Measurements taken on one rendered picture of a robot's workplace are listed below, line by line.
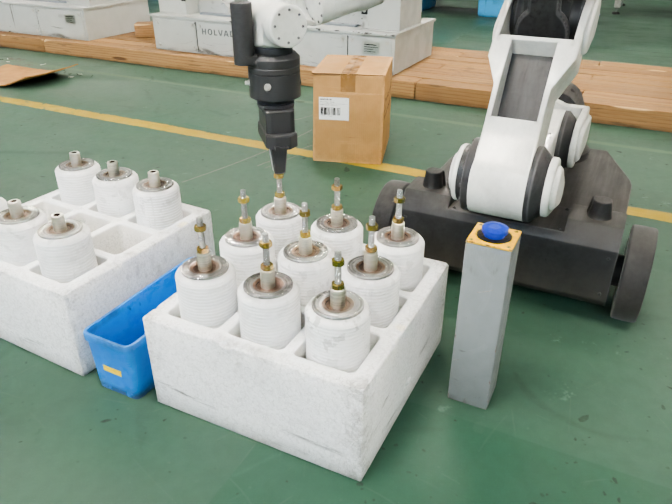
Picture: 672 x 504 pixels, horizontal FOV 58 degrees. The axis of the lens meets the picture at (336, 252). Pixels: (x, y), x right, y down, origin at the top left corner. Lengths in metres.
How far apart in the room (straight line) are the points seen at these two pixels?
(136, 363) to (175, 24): 2.73
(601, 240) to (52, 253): 1.02
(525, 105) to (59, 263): 0.90
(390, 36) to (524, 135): 1.86
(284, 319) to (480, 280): 0.31
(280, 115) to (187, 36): 2.57
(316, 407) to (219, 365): 0.17
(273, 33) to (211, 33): 2.50
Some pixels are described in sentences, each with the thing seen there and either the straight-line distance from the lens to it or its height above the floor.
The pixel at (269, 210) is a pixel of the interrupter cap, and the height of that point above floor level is 0.25.
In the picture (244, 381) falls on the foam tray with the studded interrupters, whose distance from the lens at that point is 0.96.
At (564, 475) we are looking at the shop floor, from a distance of 1.04.
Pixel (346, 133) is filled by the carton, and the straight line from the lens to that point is 2.08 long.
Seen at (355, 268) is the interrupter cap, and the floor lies 0.25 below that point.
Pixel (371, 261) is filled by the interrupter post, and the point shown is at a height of 0.27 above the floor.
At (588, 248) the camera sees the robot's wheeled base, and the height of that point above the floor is 0.17.
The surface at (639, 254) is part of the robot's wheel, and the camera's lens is 1.31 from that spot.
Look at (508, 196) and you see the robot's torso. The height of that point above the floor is 0.30.
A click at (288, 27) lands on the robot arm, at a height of 0.59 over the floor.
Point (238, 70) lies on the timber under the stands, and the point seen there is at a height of 0.04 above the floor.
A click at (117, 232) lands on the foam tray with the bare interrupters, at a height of 0.16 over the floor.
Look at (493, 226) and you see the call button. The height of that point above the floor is 0.33.
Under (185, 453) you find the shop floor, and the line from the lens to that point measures 1.04.
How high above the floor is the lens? 0.74
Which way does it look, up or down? 29 degrees down
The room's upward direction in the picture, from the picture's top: straight up
